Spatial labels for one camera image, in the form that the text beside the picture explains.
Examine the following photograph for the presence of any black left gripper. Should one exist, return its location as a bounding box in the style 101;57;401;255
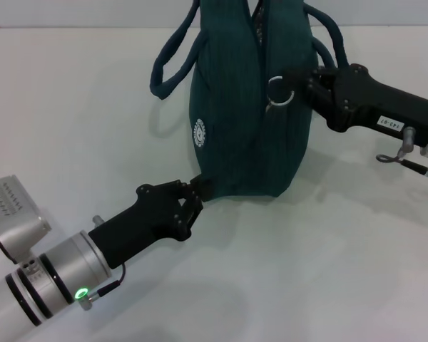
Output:
88;177;218;270

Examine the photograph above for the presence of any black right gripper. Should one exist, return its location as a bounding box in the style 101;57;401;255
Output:
282;63;428;147

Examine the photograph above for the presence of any metal zipper pull ring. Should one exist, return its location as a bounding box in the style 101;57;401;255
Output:
265;74;296;112

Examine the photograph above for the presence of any dark teal zip bag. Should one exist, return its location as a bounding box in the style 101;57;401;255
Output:
149;0;345;203

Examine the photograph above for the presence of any left arm cable with plug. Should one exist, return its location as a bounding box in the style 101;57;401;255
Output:
78;214;128;311

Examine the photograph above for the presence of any arm cable with plug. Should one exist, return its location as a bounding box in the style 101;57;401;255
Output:
376;126;428;188
78;214;128;311

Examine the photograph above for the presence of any right arm cable with plug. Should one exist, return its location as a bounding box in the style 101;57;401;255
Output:
376;126;428;188

